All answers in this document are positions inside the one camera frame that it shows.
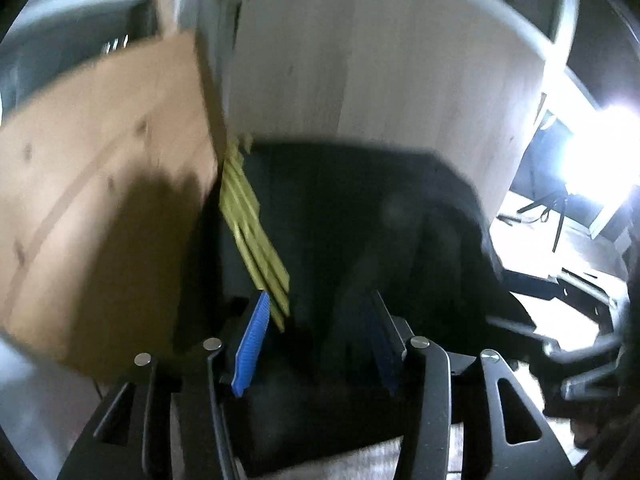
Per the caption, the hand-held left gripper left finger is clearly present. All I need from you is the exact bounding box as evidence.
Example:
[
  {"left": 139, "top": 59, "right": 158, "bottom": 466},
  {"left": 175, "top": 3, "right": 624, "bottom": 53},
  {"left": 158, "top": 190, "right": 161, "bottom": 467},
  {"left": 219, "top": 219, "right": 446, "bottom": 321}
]
[{"left": 57, "top": 290, "right": 271, "bottom": 480}]

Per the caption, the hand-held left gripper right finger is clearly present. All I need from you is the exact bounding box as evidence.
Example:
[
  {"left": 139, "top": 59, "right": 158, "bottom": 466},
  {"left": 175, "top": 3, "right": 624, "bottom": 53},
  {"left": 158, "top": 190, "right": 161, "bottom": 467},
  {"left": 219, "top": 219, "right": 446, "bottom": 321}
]
[{"left": 366, "top": 290, "right": 574, "bottom": 480}]

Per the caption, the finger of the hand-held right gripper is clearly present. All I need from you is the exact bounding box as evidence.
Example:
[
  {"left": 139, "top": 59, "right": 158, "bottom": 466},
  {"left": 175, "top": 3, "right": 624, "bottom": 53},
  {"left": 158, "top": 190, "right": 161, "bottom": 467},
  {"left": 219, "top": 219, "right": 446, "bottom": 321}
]
[
  {"left": 484, "top": 313, "right": 621, "bottom": 368},
  {"left": 500, "top": 266, "right": 626, "bottom": 328}
]

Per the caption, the dark garment with yellow stripes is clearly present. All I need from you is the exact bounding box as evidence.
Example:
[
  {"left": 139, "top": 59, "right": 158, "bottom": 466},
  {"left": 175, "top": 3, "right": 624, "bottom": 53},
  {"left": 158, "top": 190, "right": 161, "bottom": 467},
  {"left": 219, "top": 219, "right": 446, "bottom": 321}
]
[{"left": 172, "top": 132, "right": 537, "bottom": 476}]

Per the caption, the brown wooden board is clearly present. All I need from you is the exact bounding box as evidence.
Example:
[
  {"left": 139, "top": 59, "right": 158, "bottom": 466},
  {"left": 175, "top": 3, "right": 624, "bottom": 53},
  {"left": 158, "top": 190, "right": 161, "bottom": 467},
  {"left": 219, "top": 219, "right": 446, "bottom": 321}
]
[{"left": 0, "top": 30, "right": 227, "bottom": 386}]

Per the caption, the pale wooden panel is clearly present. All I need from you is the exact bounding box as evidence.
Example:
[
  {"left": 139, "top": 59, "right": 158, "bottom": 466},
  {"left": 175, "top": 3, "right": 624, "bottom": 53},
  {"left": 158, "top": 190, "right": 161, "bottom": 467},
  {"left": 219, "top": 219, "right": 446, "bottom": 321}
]
[{"left": 224, "top": 0, "right": 552, "bottom": 221}]

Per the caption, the black cable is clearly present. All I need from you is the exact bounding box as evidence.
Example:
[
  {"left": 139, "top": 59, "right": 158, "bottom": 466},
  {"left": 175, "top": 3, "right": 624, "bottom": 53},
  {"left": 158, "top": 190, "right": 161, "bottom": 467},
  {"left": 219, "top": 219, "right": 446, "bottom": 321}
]
[{"left": 497, "top": 187, "right": 571, "bottom": 253}]

